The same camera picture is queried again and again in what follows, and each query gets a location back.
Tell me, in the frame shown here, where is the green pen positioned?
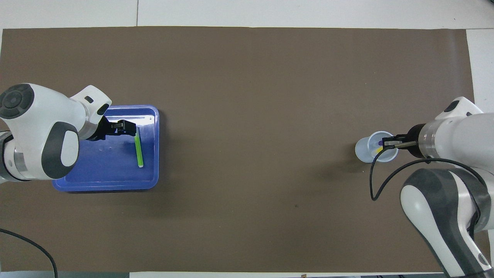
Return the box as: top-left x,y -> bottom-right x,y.
134,133 -> 144,168

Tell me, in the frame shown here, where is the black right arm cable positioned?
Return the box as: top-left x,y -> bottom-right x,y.
369,141 -> 488,241

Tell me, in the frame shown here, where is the brown table mat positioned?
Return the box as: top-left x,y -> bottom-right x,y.
0,26 -> 487,273

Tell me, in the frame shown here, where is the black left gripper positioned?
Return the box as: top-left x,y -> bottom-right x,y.
90,115 -> 138,142

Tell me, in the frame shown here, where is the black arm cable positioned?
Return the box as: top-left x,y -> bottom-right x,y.
369,141 -> 488,241
0,227 -> 59,278

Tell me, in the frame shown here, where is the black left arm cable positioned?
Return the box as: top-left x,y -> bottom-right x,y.
0,227 -> 59,278

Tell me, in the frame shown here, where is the translucent plastic cup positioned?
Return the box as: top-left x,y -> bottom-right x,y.
355,131 -> 399,163

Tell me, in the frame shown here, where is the blue plastic tray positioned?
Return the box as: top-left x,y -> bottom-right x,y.
52,105 -> 160,192

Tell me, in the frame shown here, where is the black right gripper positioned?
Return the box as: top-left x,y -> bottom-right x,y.
382,123 -> 427,158

